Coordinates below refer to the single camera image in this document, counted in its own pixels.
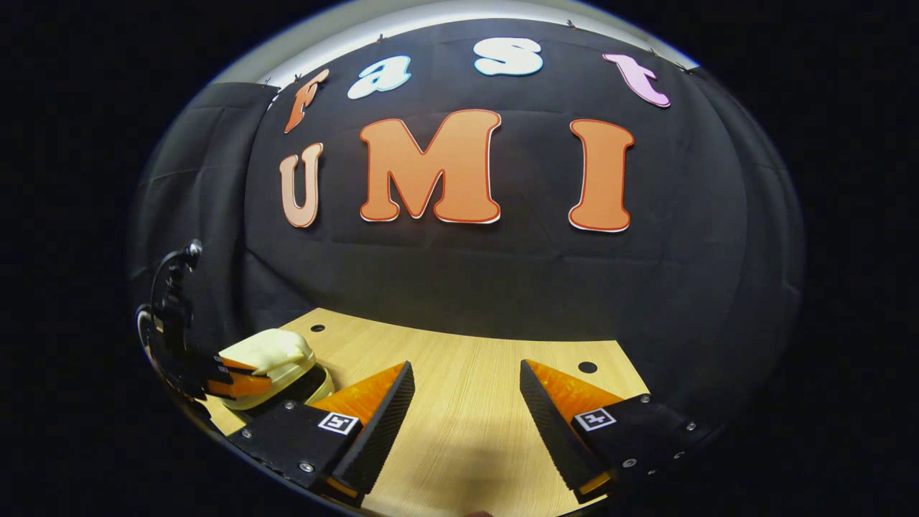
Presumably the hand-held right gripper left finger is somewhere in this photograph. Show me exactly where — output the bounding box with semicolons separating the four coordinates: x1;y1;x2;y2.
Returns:
228;360;416;503

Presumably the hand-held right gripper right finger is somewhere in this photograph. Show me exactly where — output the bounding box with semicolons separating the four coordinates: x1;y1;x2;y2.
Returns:
520;359;719;503

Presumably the pale yellow suitcase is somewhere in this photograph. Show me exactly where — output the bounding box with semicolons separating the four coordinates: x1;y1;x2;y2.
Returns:
215;328;335;411

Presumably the black backdrop cloth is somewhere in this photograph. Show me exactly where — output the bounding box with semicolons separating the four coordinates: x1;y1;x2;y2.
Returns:
128;18;806;432

